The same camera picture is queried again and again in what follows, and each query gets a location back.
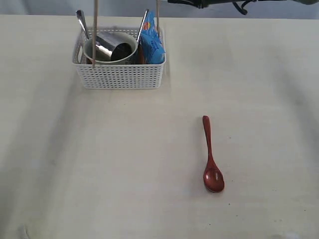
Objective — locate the dark red wooden spoon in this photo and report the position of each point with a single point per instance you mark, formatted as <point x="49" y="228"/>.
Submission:
<point x="212" y="176"/>

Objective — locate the shiny steel cup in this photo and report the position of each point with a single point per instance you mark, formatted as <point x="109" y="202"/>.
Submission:
<point x="113" y="45"/>

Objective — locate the steel fork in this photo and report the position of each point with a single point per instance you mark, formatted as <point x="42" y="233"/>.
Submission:
<point x="81" y="18"/>

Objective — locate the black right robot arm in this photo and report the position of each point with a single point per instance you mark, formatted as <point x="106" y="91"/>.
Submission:
<point x="200" y="4"/>

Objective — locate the brown wooden plate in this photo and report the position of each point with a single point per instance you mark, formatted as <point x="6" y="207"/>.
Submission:
<point x="140" y="56"/>

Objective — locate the blue chips bag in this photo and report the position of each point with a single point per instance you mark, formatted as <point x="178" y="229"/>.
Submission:
<point x="153" y="50"/>

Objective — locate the white perforated plastic basket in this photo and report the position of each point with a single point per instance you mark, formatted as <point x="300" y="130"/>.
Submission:
<point x="113" y="76"/>

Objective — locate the cream ceramic bowl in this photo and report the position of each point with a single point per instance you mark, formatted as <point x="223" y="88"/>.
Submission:
<point x="87" y="47"/>

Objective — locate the steel knife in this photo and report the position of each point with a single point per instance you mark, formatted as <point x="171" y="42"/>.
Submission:
<point x="142" y="25"/>

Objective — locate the wooden chopstick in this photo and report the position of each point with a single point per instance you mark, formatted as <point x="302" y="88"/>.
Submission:
<point x="158" y="17"/>
<point x="95" y="20"/>

